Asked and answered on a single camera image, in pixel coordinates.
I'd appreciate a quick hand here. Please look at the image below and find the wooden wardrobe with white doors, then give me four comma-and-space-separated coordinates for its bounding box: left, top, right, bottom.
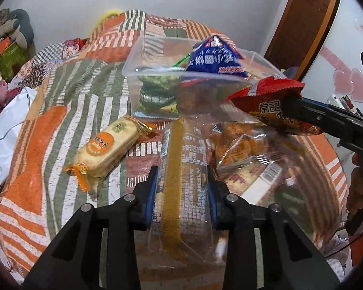
283, 0, 363, 118

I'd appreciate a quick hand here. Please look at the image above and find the long clear wafer packet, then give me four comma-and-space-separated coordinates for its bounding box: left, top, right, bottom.
147, 118, 227, 263

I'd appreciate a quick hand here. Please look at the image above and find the person's right hand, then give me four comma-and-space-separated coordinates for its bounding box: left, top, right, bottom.
347, 154, 363, 216

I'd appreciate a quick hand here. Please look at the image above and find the white cloth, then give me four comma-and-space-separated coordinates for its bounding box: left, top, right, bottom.
0, 87, 38, 188

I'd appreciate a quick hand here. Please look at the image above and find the green bag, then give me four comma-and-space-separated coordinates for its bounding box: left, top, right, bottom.
0, 45, 25, 77

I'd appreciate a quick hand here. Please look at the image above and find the clear plastic container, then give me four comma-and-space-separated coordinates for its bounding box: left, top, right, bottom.
122, 35, 288, 121

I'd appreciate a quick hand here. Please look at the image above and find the yellow hoop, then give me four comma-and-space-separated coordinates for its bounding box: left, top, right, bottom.
91, 10, 121, 32

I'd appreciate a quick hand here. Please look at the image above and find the grey plush toy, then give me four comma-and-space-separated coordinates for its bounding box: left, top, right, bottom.
0, 9, 35, 49

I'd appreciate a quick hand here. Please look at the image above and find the blue triangular snack packet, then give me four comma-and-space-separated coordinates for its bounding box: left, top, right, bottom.
181, 35, 250, 80

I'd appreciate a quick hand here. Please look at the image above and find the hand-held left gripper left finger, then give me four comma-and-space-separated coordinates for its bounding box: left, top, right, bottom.
23, 166, 159, 290

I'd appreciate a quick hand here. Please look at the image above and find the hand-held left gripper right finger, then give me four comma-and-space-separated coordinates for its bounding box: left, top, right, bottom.
206, 166, 341, 290

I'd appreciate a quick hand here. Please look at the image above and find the checked floral quilt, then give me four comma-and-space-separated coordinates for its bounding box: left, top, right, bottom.
0, 38, 88, 121

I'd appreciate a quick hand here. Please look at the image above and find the green pea packet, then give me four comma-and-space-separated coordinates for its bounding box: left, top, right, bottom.
141, 75, 182, 97
136, 95, 180, 118

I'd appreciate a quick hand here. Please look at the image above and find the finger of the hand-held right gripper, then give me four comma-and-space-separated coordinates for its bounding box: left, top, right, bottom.
299, 97, 363, 124
282, 95, 356, 145

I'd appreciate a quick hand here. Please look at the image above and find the yellow cake packet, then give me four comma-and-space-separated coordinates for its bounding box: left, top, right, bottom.
63, 115, 156, 192

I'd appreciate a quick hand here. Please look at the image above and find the brown wooden door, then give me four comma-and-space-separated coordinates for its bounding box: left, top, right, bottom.
263, 0, 342, 74

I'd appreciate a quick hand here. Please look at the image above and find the orange snack clear packet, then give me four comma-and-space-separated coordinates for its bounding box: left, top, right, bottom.
210, 121, 294, 206

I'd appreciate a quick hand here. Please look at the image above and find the red snack packet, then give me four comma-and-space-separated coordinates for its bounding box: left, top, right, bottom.
225, 76, 324, 136

